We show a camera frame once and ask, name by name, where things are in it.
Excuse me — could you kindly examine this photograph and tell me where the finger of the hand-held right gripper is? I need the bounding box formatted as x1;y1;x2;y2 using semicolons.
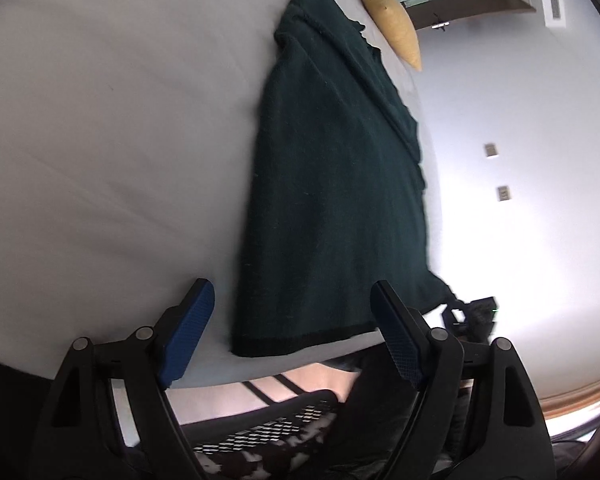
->
441;301;468;330

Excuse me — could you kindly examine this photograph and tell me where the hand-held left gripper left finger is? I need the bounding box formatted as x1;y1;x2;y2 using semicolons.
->
30;277;216;480

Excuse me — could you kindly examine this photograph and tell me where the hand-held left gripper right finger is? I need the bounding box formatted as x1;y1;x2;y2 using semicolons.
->
370;280;556;480

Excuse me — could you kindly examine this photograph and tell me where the dark green sweater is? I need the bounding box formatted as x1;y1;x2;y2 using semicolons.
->
229;0;458;359

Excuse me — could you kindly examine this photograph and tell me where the white bed sheet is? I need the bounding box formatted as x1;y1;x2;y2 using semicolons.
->
0;0;476;391

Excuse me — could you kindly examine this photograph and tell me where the yellow pillow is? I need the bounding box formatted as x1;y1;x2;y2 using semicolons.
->
351;0;423;72

